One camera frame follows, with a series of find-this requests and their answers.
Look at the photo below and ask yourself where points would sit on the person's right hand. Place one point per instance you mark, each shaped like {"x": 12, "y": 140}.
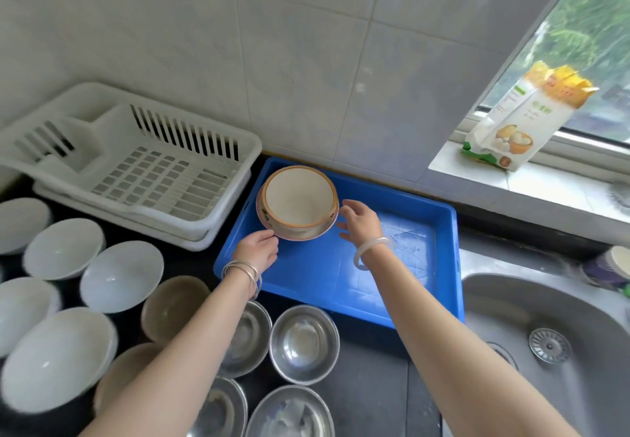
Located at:
{"x": 361, "y": 225}

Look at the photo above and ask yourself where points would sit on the person's left hand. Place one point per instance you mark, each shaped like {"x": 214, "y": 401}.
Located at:
{"x": 256, "y": 249}

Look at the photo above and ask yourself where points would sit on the pink rimmed elephant plate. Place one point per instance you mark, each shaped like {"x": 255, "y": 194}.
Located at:
{"x": 295, "y": 235}

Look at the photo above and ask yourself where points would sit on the white drip tray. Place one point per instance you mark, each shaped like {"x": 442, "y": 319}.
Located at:
{"x": 197, "y": 246}

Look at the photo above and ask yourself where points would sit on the blue plastic tray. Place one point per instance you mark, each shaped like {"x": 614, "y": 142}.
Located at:
{"x": 320, "y": 274}

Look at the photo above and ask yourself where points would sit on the orange rimmed cream bowl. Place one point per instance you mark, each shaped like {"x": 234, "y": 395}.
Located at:
{"x": 298, "y": 195}

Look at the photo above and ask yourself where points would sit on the tan bowl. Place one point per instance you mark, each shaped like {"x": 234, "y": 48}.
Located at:
{"x": 172, "y": 306}
{"x": 118, "y": 372}

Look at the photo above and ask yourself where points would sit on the plain white bowl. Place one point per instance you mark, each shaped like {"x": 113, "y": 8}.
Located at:
{"x": 22, "y": 225}
{"x": 120, "y": 276}
{"x": 64, "y": 248}
{"x": 27, "y": 313}

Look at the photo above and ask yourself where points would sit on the white plastic dish rack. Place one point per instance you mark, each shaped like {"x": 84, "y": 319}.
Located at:
{"x": 113, "y": 126}

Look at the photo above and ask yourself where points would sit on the large white bowl black print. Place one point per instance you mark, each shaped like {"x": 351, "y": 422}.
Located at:
{"x": 56, "y": 358}

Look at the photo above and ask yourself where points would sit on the person's right forearm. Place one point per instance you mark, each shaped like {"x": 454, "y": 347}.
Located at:
{"x": 467, "y": 368}

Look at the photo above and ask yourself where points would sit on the person's left forearm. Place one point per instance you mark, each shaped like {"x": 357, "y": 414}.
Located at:
{"x": 182, "y": 368}

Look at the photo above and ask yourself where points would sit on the white jade bangle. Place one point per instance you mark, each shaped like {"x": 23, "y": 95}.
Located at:
{"x": 371, "y": 242}

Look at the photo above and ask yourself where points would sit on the silver wrist bangles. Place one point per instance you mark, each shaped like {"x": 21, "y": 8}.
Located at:
{"x": 241, "y": 265}

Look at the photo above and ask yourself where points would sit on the white yellow flour bag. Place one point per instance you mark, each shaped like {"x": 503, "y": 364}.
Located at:
{"x": 526, "y": 121}

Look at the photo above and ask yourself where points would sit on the white tiled windowsill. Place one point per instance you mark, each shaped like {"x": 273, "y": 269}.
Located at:
{"x": 556, "y": 185}

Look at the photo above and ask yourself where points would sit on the round metal sink strainer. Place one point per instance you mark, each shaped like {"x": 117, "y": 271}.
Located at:
{"x": 550, "y": 345}

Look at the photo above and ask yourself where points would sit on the purple white paper cup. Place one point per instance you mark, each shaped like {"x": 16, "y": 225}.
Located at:
{"x": 608, "y": 267}

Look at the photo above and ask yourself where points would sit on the steel wool scrubber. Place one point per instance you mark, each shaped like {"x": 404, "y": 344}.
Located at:
{"x": 621, "y": 198}

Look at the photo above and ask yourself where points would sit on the stainless steel sink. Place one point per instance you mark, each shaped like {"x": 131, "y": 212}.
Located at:
{"x": 566, "y": 402}

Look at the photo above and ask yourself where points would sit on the grey window frame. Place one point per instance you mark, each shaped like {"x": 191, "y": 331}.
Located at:
{"x": 530, "y": 33}

